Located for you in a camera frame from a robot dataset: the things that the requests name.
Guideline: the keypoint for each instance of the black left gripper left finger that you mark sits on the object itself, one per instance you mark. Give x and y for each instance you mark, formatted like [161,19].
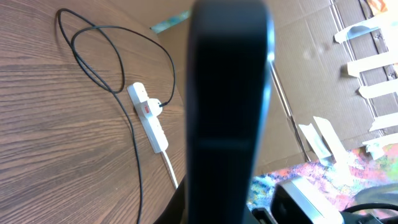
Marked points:
[174,212]

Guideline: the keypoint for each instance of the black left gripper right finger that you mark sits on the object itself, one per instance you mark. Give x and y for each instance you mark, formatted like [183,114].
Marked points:
[225,59]

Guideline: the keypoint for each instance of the blue smartphone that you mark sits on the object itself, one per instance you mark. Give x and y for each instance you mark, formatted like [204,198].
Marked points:
[260,166]

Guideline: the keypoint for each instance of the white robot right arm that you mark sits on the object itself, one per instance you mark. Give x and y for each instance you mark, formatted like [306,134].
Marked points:
[261,215]

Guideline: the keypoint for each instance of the white charger adapter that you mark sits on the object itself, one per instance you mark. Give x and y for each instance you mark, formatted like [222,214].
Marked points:
[151,108]

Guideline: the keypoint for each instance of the white power strip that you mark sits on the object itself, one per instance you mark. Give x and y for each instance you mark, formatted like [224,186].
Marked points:
[152,126]

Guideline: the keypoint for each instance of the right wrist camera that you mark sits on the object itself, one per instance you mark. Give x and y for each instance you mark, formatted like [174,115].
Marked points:
[298,201]

